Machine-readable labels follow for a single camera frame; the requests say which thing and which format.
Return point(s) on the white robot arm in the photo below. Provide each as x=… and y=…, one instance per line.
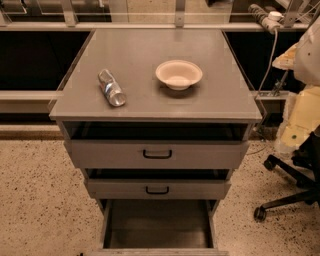
x=303, y=58

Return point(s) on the grey drawer cabinet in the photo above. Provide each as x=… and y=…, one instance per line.
x=132, y=56

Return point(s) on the grey top drawer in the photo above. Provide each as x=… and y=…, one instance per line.
x=133, y=145

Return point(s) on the grey drawer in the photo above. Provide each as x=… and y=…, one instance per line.
x=133, y=145
x=203, y=184
x=158, y=228

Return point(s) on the grey middle drawer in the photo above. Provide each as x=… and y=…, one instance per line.
x=203, y=184

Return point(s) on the grey bottom drawer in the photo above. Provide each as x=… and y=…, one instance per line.
x=158, y=228

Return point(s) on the white paper bowl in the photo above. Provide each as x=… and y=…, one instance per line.
x=178, y=74

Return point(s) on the white power strip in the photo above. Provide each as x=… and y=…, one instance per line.
x=268, y=20

